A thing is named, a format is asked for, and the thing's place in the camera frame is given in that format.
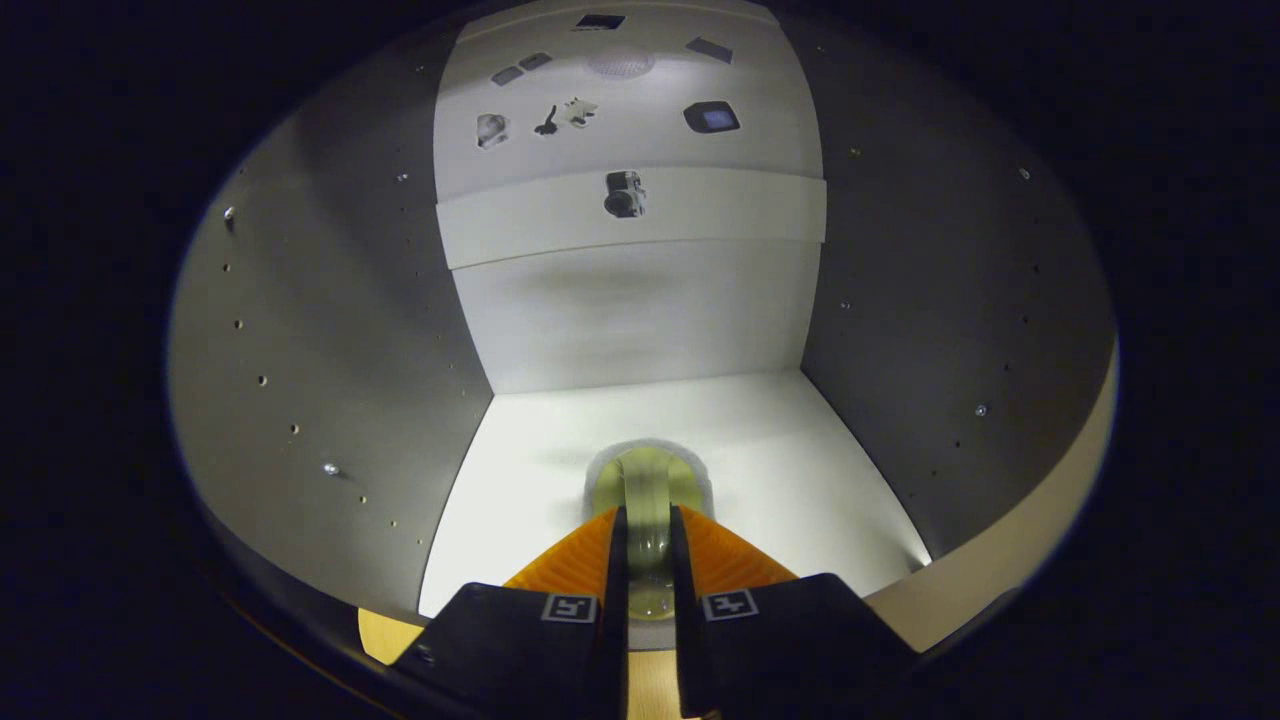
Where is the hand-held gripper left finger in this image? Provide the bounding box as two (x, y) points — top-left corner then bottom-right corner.
(388, 505), (631, 720)

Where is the clear tape roll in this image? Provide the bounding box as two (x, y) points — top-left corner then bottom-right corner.
(585, 440), (714, 622)

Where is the dark grey cabinet body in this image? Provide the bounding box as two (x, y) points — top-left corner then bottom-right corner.
(165, 0), (1119, 656)

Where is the white cabinet shelf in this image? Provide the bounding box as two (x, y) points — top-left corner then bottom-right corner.
(418, 370), (934, 623)

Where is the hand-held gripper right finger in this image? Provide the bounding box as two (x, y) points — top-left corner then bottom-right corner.
(668, 505), (919, 720)

